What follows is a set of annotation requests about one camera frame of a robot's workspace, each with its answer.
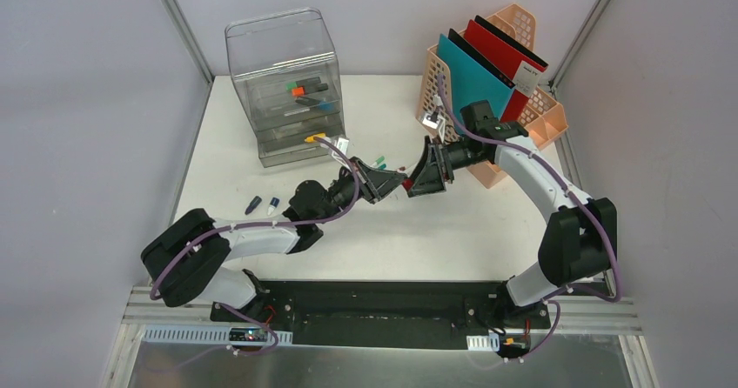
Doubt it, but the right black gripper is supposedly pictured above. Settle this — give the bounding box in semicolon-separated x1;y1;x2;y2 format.
406;137;486;198

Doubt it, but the blue cap black highlighter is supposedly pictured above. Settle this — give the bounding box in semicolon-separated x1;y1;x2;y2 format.
295;96;333;112

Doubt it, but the teal folder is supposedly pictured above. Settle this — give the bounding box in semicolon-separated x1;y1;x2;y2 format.
436;29;514;121

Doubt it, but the blue white small bottle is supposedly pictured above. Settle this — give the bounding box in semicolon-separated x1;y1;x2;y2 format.
266;197;280;216

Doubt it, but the orange cap black highlighter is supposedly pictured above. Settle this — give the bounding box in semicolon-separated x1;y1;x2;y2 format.
291;83;329;97

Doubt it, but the green cap black highlighter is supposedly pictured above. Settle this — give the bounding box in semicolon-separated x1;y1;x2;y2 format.
285;77;321;91

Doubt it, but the red folder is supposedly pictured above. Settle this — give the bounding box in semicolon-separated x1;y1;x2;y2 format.
463;16;548;122

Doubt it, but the clear grey drawer organizer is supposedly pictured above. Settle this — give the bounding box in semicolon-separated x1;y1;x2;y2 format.
225;8;346;168

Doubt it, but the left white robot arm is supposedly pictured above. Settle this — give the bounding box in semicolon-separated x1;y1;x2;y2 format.
141;157;408;323

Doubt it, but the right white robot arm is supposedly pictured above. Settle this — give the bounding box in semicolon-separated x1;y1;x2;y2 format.
403;100;617;327

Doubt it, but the dark navy small bottle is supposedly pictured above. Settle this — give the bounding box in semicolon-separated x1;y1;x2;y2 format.
244;196;262;215

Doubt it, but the peach plastic file rack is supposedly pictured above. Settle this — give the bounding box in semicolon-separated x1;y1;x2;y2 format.
415;3;570;190

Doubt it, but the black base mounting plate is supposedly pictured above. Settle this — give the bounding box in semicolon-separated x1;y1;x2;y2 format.
242;280;553;350

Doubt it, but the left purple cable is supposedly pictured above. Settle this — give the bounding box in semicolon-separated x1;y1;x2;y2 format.
144;136;361;372

